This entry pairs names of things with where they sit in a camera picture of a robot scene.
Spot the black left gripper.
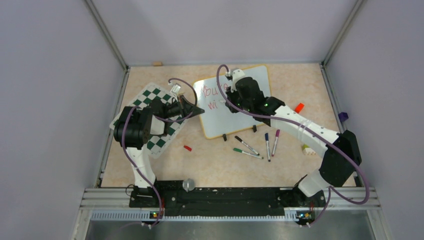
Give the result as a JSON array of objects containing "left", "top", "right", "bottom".
[{"left": 161, "top": 94, "right": 204, "bottom": 119}]

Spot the yellow framed whiteboard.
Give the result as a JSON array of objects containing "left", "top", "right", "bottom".
[{"left": 193, "top": 65, "right": 271, "bottom": 139}]

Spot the red marker cap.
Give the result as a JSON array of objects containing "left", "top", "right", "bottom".
[{"left": 183, "top": 145, "right": 192, "bottom": 152}]

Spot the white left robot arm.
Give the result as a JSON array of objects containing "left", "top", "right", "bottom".
[{"left": 113, "top": 95, "right": 205, "bottom": 207}]

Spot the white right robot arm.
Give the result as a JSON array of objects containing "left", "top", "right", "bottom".
[{"left": 222, "top": 68, "right": 362, "bottom": 206}]

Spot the black whiteboard marker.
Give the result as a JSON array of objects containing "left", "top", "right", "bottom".
[{"left": 234, "top": 135, "right": 260, "bottom": 156}]

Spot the blue whiteboard marker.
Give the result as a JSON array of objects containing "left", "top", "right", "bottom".
[{"left": 264, "top": 133, "right": 271, "bottom": 162}]

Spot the purple whiteboard marker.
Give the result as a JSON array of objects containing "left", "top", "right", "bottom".
[{"left": 271, "top": 129, "right": 281, "bottom": 157}]

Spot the green whiteboard marker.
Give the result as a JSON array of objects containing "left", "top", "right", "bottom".
[{"left": 233, "top": 148, "right": 264, "bottom": 160}]

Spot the orange red block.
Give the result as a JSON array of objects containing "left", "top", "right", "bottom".
[{"left": 294, "top": 103, "right": 305, "bottom": 114}]

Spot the small wooden block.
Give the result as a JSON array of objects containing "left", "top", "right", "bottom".
[{"left": 152, "top": 61, "right": 163, "bottom": 67}]

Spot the grey round knob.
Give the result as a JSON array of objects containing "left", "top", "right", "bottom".
[{"left": 182, "top": 178, "right": 196, "bottom": 192}]

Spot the green white toy brick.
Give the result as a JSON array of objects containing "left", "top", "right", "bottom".
[{"left": 301, "top": 144, "right": 317, "bottom": 156}]

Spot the purple block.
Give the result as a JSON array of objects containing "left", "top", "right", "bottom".
[{"left": 338, "top": 112, "right": 349, "bottom": 123}]

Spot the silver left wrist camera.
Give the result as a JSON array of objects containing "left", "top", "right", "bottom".
[{"left": 170, "top": 83, "right": 181, "bottom": 95}]

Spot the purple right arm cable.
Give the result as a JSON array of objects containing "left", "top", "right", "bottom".
[{"left": 215, "top": 64, "right": 371, "bottom": 229}]

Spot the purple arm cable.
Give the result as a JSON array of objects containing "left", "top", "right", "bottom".
[
  {"left": 119, "top": 78, "right": 199, "bottom": 229},
  {"left": 215, "top": 64, "right": 371, "bottom": 229}
]

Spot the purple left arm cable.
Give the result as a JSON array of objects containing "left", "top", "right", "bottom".
[{"left": 119, "top": 78, "right": 199, "bottom": 229}]

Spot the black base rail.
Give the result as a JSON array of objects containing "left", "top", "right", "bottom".
[{"left": 129, "top": 180, "right": 325, "bottom": 217}]

